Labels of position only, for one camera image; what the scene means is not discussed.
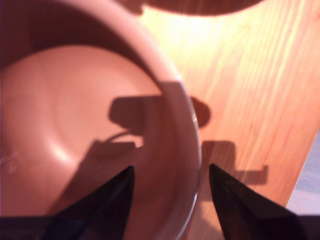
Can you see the metallic pot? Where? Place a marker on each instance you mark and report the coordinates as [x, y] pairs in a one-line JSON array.
[[62, 100]]

